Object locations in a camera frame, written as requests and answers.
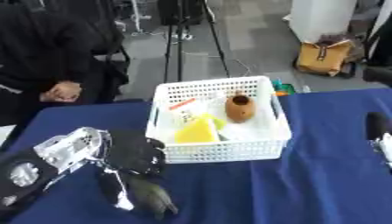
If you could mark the yellow block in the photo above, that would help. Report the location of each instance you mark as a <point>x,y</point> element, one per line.
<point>196,132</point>

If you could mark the green and orange object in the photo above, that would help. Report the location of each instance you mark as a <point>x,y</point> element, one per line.
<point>282,88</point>

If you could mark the yellow-green small object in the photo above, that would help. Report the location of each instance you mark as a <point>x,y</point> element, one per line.
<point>219,123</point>

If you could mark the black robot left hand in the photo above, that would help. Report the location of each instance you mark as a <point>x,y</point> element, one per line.
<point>132,151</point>

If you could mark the white packet with orange stripe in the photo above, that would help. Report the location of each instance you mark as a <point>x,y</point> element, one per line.
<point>188,112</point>

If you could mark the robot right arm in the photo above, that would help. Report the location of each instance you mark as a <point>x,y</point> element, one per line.
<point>386,151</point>

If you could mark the brown pot-shaped toy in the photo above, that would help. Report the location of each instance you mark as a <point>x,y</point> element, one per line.
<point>241,110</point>

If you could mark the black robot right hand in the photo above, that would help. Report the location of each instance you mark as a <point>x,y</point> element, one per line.
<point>376,125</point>

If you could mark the dark green oblong toy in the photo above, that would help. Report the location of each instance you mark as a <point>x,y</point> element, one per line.
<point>151,194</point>

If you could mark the white plastic basket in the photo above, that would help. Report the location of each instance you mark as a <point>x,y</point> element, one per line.
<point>219,151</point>

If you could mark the person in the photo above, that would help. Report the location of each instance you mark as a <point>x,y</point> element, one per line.
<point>41,46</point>

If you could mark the black tripod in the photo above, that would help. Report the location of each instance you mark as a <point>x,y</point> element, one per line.
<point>178,43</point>

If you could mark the white stand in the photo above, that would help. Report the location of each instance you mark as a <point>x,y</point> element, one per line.
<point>139,17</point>

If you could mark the person's hand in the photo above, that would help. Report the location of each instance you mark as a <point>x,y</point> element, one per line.
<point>62,92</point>

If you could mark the black chair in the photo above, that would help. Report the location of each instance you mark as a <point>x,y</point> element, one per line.
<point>378,74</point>

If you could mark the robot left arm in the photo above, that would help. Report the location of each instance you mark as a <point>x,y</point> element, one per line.
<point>66,148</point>

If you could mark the yellow bag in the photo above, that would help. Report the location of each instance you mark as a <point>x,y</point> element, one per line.
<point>322,57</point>

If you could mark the white pillar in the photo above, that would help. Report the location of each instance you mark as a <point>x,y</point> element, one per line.
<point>321,17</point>

